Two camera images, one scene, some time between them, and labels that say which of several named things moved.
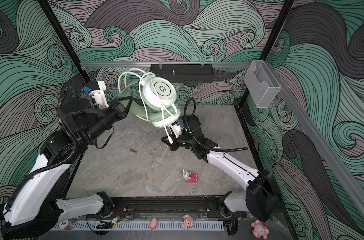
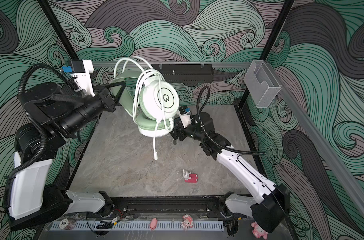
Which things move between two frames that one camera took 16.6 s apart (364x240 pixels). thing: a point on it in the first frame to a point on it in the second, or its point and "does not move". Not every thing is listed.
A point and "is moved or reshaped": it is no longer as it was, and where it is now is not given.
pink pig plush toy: (259, 230) does not move
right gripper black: (175, 145) to (179, 129)
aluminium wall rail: (131, 64) does not move
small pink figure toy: (153, 223) does not move
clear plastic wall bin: (262, 83) does not move
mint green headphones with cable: (151, 98) is moved or reshaped
